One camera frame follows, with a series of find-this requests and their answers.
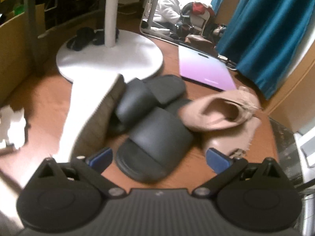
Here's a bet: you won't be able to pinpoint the lower beige lace-up shoe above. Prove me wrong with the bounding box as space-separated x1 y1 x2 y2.
201 116 261 158

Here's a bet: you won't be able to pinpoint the person in white jacket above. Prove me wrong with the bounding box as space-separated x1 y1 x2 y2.
153 0 182 29

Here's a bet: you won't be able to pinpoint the white stand pole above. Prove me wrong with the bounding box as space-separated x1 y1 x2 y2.
104 0 119 48

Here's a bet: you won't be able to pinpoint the leaning mirror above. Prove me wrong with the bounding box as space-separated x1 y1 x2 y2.
140 0 222 46

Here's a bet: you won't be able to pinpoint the beige lace-up shoe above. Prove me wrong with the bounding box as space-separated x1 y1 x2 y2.
178 86 260 132
201 116 261 158

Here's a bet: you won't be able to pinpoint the white round stand base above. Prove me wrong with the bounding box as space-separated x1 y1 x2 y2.
56 30 163 82

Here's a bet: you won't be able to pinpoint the dark slippers behind stand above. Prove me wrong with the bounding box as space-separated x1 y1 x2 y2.
66 27 105 52

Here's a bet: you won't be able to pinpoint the purple white flat scale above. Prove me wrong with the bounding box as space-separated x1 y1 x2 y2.
178 46 236 91

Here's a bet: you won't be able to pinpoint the black slide sandal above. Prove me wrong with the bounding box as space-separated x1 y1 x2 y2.
115 99 194 183
108 75 186 136

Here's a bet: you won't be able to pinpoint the teal curtain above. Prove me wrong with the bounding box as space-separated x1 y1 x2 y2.
216 0 314 100

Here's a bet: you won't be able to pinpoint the white shoe brown sole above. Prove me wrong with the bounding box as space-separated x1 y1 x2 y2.
53 74 126 162

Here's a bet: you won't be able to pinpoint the rear black slide sandal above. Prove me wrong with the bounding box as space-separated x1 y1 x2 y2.
108 75 186 136

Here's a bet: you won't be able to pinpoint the front black slide sandal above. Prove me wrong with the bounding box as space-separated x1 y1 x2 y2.
115 99 194 183

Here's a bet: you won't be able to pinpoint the upper beige lace-up shoe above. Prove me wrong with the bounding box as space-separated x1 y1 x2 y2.
178 86 260 132

